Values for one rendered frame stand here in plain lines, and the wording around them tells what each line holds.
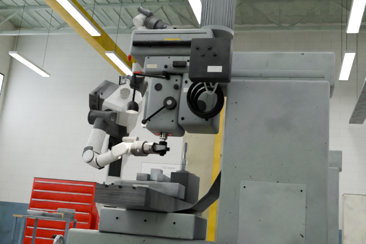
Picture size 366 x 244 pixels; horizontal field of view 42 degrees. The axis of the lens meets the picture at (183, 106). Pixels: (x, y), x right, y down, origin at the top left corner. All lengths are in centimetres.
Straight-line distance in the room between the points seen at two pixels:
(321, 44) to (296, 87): 1010
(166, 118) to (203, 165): 183
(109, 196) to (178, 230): 47
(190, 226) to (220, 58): 83
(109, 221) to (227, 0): 137
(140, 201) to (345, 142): 996
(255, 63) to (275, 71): 12
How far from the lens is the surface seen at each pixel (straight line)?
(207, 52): 237
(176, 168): 1202
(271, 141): 235
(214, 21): 274
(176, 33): 272
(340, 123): 1190
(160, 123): 260
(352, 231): 1071
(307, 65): 258
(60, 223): 795
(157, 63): 269
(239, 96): 242
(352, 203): 1074
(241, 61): 261
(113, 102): 312
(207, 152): 439
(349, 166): 1172
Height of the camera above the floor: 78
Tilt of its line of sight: 15 degrees up
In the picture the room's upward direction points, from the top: 5 degrees clockwise
